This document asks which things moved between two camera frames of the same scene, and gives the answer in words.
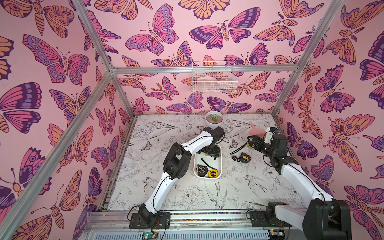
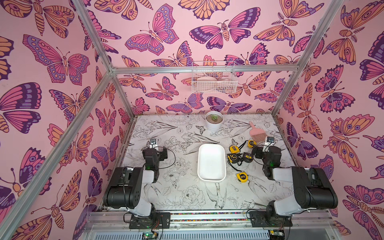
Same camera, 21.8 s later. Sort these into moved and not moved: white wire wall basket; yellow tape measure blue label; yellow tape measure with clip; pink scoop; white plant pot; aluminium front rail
Moved: yellow tape measure with clip; yellow tape measure blue label
Not moved: white wire wall basket; aluminium front rail; pink scoop; white plant pot
